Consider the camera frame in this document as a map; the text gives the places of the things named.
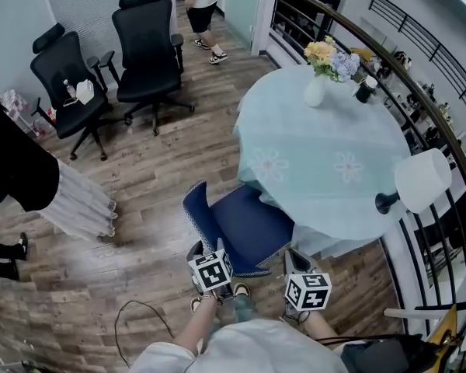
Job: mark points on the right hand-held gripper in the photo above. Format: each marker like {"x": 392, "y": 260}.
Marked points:
{"x": 308, "y": 290}

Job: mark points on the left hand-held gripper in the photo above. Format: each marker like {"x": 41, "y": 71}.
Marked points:
{"x": 211, "y": 272}

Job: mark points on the blue upholstered chair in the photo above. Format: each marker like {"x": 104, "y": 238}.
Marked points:
{"x": 248, "y": 224}

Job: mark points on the person's right forearm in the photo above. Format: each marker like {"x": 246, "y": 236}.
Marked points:
{"x": 322, "y": 326}

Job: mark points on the person's left forearm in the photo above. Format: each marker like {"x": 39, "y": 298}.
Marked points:
{"x": 194, "y": 328}

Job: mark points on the round table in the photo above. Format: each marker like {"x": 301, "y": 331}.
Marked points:
{"x": 314, "y": 138}

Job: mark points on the low black office chair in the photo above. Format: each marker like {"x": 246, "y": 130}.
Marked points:
{"x": 74, "y": 119}

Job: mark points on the tall black office chair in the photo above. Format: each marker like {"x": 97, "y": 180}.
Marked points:
{"x": 147, "y": 64}

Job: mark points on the person's right shoe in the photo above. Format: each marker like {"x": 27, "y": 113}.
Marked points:
{"x": 242, "y": 289}

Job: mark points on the person's shoe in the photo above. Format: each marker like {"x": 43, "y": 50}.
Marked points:
{"x": 196, "y": 305}
{"x": 242, "y": 289}

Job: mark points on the person's left shoe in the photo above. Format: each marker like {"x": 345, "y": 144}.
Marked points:
{"x": 196, "y": 305}

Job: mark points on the person's grey jeans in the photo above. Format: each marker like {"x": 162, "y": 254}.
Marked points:
{"x": 242, "y": 311}

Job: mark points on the person's white shirt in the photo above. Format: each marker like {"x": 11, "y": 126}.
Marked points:
{"x": 248, "y": 348}

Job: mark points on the light blue floral tablecloth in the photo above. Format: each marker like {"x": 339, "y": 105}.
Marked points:
{"x": 334, "y": 208}

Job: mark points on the black bag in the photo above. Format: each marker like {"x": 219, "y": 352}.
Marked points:
{"x": 380, "y": 356}

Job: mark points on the wooden desk white legs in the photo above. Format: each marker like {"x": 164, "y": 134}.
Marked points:
{"x": 448, "y": 326}

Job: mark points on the white shade black table lamp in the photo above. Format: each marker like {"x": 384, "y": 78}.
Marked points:
{"x": 421, "y": 179}

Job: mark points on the white vase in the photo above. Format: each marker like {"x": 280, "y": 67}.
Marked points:
{"x": 314, "y": 91}

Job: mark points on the white tissue box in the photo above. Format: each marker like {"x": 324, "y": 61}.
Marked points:
{"x": 84, "y": 91}

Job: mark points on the black cup with white lid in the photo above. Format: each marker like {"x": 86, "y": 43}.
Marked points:
{"x": 367, "y": 89}

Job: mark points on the clear plastic bottle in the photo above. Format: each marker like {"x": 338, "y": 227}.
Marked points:
{"x": 68, "y": 89}

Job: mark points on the yellow and blue flower bouquet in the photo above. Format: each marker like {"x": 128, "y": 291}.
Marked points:
{"x": 332, "y": 60}

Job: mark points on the white rack of pink boxes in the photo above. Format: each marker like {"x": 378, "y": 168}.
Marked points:
{"x": 15, "y": 103}

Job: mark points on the frosted glass door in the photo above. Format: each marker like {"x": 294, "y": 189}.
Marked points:
{"x": 240, "y": 6}

